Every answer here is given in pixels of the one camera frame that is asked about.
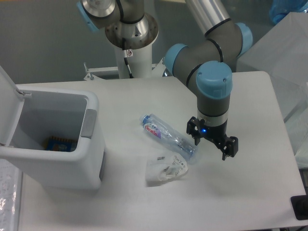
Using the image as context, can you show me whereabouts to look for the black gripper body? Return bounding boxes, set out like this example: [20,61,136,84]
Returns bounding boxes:
[195,119,227,151]

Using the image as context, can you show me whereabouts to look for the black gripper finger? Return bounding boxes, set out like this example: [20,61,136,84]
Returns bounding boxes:
[186,116,205,145]
[221,136,239,161]

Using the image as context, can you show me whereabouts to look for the clear plastic water bottle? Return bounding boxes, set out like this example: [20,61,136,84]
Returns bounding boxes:
[140,114,197,162]

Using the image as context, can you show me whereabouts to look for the white plastic wrapper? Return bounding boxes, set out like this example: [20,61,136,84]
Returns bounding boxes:
[145,152,188,186]

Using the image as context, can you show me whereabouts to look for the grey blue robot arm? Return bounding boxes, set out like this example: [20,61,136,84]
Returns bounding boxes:
[77,0,253,158]

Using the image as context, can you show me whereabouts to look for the white trash can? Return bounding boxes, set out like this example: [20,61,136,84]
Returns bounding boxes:
[0,70,105,190]

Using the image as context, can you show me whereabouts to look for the black device at edge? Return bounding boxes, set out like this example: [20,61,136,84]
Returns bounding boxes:
[291,195,308,220]

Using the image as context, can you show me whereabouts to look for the blue yellow snack packet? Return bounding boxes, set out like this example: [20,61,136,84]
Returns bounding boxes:
[45,136,77,152]

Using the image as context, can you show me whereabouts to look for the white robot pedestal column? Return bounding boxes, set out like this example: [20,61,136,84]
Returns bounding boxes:
[114,45,152,79]

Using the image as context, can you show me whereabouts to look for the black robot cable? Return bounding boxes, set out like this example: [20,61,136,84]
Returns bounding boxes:
[121,38,134,79]

